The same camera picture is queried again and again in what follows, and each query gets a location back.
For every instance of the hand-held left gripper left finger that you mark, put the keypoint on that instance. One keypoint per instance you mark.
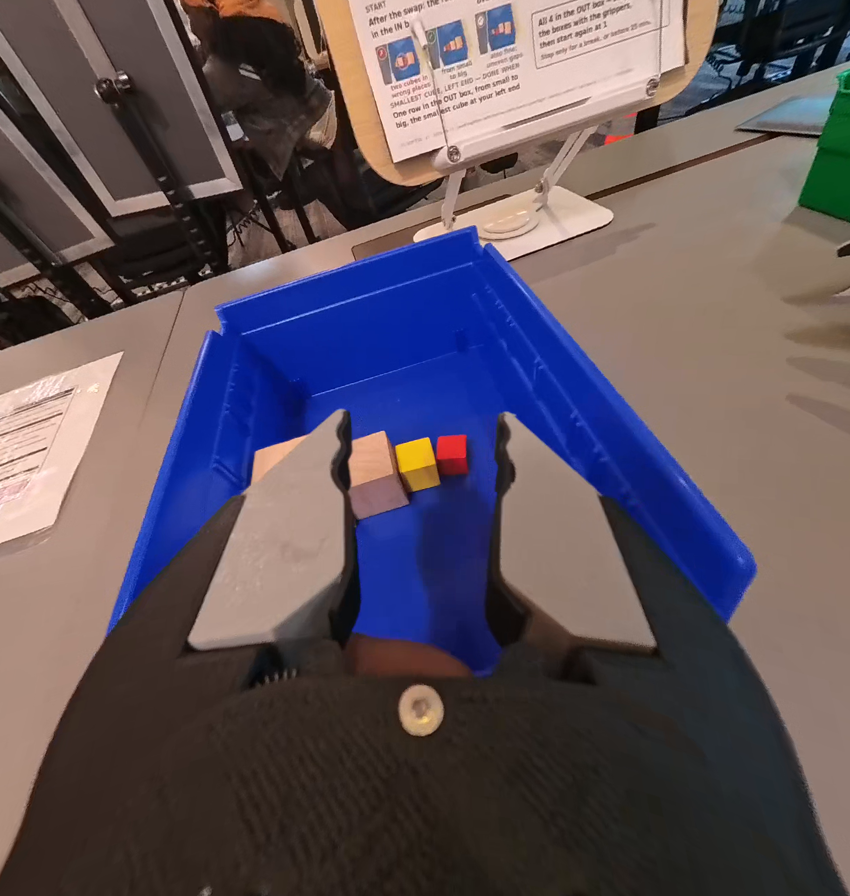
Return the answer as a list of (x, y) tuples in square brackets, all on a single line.
[(278, 553)]

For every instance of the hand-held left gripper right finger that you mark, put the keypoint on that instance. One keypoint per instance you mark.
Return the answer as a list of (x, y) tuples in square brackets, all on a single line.
[(572, 560)]

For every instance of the green plastic bin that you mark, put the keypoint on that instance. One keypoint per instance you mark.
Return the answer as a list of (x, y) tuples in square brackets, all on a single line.
[(841, 161)]

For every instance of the large natural wooden cube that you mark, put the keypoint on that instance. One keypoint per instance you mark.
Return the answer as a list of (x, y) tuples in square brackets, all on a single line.
[(281, 458)]

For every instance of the medium natural wooden cube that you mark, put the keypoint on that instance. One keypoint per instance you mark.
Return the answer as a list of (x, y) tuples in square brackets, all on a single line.
[(377, 476)]

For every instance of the red wooden cube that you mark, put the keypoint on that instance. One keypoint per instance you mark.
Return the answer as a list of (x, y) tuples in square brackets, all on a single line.
[(451, 455)]

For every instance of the yellow wooden cube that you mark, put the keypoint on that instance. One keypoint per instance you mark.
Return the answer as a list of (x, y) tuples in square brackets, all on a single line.
[(416, 465)]

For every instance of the blue plastic bin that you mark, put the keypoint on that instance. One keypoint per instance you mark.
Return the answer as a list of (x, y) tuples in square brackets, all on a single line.
[(411, 364)]

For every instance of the orange traffic cone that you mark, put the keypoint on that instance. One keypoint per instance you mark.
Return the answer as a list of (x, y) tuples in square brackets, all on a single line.
[(617, 138)]

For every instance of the laminated paper sheet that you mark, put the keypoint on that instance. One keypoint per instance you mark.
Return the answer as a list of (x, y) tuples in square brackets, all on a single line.
[(33, 448)]

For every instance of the grey aluminium-framed case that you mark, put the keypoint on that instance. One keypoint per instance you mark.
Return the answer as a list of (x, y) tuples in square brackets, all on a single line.
[(152, 105)]

